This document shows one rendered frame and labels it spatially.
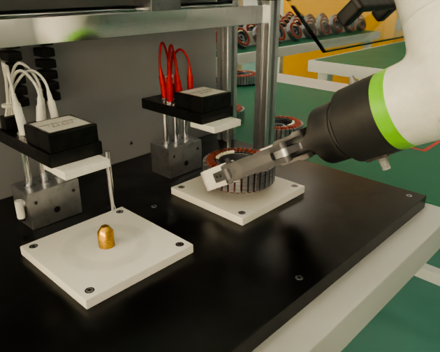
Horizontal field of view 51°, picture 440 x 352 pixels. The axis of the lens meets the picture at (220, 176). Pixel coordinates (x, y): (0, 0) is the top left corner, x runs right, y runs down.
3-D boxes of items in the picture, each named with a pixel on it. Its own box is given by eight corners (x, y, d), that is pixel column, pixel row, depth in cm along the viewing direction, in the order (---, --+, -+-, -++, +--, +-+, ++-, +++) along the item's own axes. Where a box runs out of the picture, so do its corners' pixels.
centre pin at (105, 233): (118, 244, 56) (116, 225, 55) (104, 251, 55) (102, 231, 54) (109, 239, 57) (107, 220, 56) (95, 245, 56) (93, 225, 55)
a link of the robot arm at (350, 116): (393, 59, 54) (355, 70, 48) (429, 151, 55) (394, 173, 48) (350, 79, 59) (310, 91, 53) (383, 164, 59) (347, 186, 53)
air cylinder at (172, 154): (202, 167, 83) (202, 138, 81) (170, 179, 78) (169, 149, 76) (183, 160, 86) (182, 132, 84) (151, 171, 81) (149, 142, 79)
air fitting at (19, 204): (28, 220, 62) (24, 200, 61) (19, 223, 61) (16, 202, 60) (24, 217, 63) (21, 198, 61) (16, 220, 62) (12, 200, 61)
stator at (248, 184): (288, 179, 72) (290, 157, 71) (242, 202, 65) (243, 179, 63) (235, 160, 79) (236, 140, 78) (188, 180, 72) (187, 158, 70)
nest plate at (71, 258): (193, 252, 57) (193, 244, 56) (86, 310, 47) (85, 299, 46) (122, 213, 66) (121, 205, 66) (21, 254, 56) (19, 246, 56)
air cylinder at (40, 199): (83, 212, 67) (78, 177, 65) (33, 231, 62) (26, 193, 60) (65, 202, 70) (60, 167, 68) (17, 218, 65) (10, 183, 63)
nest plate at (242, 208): (304, 192, 73) (304, 185, 73) (242, 225, 63) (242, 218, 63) (234, 167, 83) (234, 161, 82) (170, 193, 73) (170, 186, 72)
